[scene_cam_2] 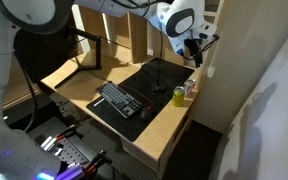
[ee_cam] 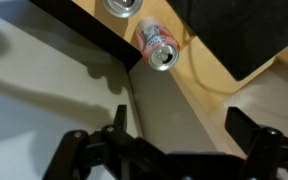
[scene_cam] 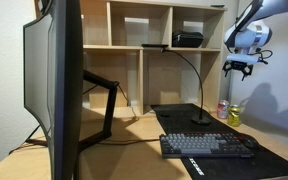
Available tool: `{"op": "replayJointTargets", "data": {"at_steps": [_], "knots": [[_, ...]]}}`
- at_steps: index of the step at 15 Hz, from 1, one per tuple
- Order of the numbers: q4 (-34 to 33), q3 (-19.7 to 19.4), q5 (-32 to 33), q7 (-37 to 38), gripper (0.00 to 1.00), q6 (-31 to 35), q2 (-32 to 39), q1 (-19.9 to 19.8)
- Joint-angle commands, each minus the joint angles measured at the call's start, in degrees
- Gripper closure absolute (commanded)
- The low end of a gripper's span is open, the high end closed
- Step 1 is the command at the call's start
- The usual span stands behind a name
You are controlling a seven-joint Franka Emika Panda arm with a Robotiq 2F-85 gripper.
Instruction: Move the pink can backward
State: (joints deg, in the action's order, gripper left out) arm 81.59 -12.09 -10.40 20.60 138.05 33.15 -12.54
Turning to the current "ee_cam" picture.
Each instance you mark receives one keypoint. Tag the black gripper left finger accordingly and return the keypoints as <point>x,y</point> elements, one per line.
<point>121,116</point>

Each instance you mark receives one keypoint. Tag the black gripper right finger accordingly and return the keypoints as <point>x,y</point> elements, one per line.
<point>240,126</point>

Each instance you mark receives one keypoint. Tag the yellow soda can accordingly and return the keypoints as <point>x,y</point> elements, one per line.
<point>122,7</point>

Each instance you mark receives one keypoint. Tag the black desk mat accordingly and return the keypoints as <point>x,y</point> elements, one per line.
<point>244,33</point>

